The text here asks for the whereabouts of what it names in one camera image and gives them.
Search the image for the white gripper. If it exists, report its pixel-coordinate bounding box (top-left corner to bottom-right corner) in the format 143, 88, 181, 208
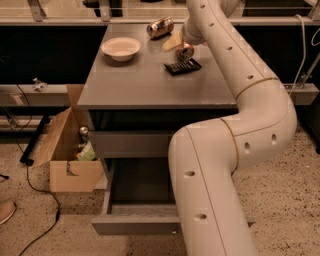
162, 16, 207, 52

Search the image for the red coke can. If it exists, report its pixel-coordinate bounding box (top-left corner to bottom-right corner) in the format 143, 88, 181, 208
176, 43, 194, 61

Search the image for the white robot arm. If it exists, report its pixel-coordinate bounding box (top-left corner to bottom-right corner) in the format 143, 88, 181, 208
168, 0, 297, 256

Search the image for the gold and silver can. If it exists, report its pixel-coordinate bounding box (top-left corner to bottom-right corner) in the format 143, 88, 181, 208
146, 17, 174, 39

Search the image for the grey wooden drawer cabinet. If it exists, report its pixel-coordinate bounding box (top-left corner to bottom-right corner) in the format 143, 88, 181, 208
77, 23, 248, 174

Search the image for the closed grey top drawer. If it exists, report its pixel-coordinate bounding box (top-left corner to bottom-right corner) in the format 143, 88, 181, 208
89, 131, 174, 158

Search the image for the open grey middle drawer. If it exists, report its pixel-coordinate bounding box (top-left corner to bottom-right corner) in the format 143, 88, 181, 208
91, 156, 256, 236

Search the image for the white ceramic bowl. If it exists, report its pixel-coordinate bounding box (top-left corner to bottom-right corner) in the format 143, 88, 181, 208
101, 37, 141, 62

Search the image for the metal bottle in box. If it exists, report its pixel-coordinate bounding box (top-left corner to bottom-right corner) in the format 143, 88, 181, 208
78, 126, 89, 150

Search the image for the green and white packet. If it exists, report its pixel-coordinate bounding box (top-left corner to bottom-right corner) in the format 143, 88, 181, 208
76, 141, 96, 161

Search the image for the small clear plastic object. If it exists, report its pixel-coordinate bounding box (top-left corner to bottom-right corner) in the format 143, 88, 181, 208
33, 78, 48, 92

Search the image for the cardboard box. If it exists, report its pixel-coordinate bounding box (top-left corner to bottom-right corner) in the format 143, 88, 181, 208
33, 84, 107, 192

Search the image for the black metal stand leg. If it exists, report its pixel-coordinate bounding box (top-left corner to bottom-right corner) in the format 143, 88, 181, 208
20, 114, 49, 166

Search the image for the brown shoe tip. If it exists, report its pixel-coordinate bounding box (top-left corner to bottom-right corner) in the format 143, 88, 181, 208
0, 202, 17, 224

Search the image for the white cable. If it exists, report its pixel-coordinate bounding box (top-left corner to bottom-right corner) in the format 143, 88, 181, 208
288, 14, 320, 98

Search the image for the black floor cable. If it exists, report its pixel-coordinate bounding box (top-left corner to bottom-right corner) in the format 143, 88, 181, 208
14, 84, 62, 256

